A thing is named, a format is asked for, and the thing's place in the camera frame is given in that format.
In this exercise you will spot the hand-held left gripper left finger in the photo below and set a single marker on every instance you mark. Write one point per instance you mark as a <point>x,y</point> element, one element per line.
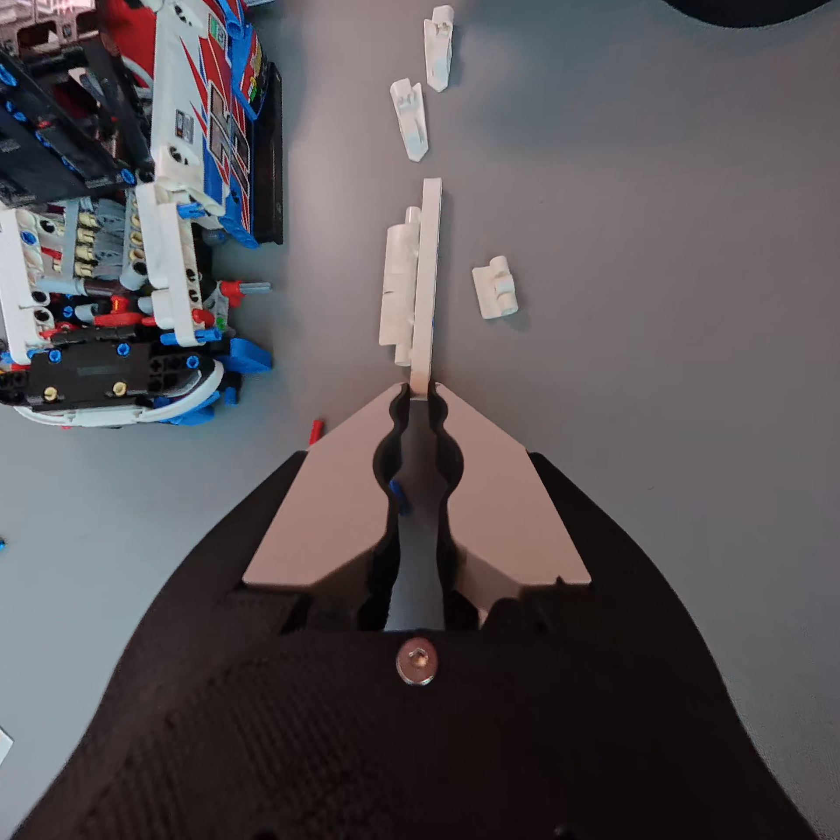
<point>315,512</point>

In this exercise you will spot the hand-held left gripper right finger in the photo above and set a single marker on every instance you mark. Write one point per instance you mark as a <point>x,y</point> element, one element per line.
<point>518,512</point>

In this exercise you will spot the white beam and panel assembly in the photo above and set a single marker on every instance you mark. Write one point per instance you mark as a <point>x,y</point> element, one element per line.
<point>426,282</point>

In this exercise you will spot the white curved panel brick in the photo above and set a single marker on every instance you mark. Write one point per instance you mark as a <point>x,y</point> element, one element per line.
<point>438,47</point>
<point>408,119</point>

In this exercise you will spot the grey desk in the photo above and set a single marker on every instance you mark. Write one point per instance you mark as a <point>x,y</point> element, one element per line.
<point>623,328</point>

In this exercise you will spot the red connector pin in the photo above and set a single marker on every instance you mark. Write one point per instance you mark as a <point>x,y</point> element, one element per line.
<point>317,430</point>

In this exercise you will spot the small white connector brick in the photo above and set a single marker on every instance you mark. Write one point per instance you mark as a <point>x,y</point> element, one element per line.
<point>492,292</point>

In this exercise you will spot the toy brick race car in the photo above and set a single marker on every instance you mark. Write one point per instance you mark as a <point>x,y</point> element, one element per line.
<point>184,131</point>

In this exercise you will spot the black cloth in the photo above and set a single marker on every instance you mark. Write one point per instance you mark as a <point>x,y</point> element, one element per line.
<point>741,10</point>

